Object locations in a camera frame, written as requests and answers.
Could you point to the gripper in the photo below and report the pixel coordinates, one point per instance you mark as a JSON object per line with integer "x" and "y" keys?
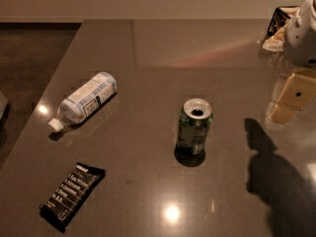
{"x": 302, "y": 39}

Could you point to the green soda can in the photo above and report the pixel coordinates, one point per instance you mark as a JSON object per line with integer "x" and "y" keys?
{"x": 194, "y": 122}

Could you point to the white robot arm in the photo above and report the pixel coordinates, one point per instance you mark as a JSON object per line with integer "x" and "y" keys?
{"x": 291, "y": 40}

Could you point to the blue label plastic bottle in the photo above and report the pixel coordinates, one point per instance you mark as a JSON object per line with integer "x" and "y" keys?
{"x": 83, "y": 102}

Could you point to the black snack bar wrapper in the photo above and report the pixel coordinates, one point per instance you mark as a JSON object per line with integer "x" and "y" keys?
{"x": 67, "y": 199}

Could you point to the black wire basket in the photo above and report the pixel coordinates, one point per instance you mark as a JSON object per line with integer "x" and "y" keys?
{"x": 275, "y": 32}

